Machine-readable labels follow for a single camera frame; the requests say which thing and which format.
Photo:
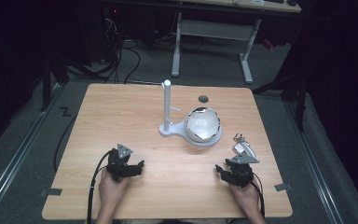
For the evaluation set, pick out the black metal stand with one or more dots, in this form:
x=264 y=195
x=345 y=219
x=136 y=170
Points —
x=48 y=77
x=295 y=90

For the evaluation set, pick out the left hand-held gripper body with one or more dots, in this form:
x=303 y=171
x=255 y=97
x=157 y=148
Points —
x=120 y=161

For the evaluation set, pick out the white round bowl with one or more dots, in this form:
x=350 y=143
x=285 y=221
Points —
x=202 y=124

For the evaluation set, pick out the person's right hand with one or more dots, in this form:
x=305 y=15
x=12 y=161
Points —
x=245 y=199

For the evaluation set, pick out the silver bunch of keys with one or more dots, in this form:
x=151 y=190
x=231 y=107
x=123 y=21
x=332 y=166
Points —
x=244 y=146

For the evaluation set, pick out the white stand with post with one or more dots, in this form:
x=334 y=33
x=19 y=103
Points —
x=167 y=105

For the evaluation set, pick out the metal floor rail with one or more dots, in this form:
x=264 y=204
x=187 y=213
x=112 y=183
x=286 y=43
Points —
x=317 y=168
x=15 y=155

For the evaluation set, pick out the wooden desk with white legs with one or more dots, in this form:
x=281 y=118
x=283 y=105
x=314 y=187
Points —
x=217 y=29

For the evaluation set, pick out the dark round table grommet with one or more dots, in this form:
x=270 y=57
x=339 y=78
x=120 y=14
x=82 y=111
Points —
x=203 y=99

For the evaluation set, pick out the person's left hand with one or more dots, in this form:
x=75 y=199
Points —
x=112 y=189

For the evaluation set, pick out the grey tape strip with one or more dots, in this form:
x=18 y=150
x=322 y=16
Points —
x=282 y=187
x=52 y=192

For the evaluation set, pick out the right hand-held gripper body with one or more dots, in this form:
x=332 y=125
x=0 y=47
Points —
x=241 y=171

